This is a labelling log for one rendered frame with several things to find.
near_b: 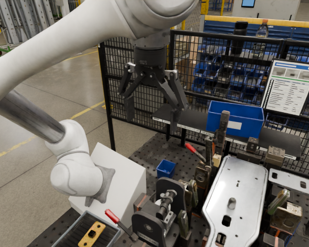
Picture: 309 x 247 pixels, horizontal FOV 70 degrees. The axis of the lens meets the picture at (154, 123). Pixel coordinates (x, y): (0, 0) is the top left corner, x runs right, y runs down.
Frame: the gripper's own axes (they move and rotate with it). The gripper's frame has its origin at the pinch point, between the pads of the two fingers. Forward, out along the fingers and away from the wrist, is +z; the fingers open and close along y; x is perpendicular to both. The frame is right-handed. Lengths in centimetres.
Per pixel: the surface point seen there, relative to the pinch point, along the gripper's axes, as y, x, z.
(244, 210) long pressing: 30, 23, 46
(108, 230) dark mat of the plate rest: -5.0, -17.6, 30.1
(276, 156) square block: 38, 59, 41
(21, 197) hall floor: -161, 19, 146
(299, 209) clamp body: 48, 30, 42
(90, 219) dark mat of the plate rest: -12.1, -17.4, 30.1
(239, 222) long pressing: 29, 17, 46
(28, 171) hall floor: -188, 46, 146
